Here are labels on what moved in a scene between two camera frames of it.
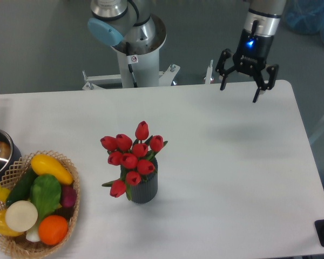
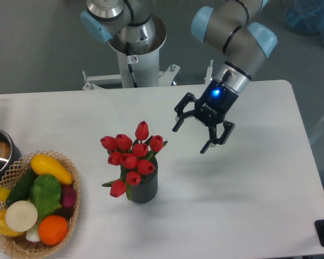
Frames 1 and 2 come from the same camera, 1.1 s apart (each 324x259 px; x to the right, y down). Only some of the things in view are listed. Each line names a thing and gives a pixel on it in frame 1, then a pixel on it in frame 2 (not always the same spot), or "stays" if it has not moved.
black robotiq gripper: [250, 57] → [211, 109]
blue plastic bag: [311, 16] stays
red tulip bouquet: [136, 159] stays
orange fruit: [53, 229] stays
